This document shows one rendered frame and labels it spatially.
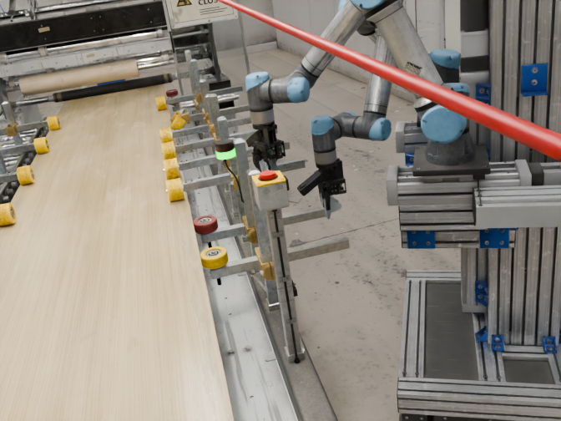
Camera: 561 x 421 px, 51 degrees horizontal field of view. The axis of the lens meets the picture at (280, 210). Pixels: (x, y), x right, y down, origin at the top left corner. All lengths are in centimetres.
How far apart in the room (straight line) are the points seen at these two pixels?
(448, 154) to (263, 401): 90
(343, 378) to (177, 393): 143
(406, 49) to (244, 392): 102
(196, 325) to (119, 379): 23
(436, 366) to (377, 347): 49
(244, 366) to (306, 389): 30
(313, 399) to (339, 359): 124
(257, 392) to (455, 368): 92
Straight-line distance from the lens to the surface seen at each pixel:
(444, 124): 170
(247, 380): 173
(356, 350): 279
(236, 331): 193
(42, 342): 161
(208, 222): 198
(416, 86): 30
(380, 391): 258
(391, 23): 168
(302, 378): 158
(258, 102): 185
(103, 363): 145
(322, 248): 183
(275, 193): 137
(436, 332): 253
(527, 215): 183
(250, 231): 197
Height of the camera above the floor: 171
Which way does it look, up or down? 24 degrees down
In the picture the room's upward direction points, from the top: 8 degrees counter-clockwise
